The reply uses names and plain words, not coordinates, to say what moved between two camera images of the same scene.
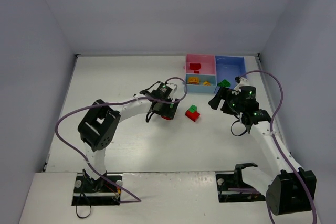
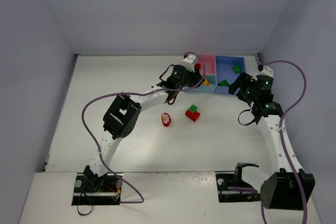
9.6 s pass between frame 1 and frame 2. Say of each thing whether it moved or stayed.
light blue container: stayed
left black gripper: moved
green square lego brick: stayed
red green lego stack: stayed
